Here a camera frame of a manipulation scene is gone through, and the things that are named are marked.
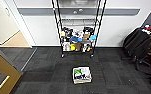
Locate pale basket with dark spots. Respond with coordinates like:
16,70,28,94
72,66,93,85

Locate yellow bottle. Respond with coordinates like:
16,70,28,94
70,44,77,52

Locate blue cloth cap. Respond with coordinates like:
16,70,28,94
69,35,83,44

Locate white pink toy box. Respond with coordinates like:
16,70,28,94
62,42,71,52

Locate white picture box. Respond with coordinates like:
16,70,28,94
72,29,85,38

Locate small brown box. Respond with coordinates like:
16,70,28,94
82,32,91,41

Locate black toy bundle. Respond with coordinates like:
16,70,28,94
63,28,74,38

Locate small yellow packet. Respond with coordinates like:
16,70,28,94
60,30,66,38

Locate light blue soft item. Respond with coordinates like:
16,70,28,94
89,33,99,42

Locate black pouch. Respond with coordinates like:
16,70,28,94
82,26,95,35

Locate green round roll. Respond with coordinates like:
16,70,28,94
73,68,82,79

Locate dark printed packet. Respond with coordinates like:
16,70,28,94
75,74,87,82

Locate white door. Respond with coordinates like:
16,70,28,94
0,0,21,45

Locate black wire shelf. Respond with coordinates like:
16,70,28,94
51,0,107,58

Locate small grey wall socket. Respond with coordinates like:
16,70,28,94
72,10,78,15
78,8,84,13

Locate long grey wall band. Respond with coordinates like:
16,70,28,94
17,7,141,17

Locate yellow wooden frame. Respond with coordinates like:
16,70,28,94
0,43,23,94

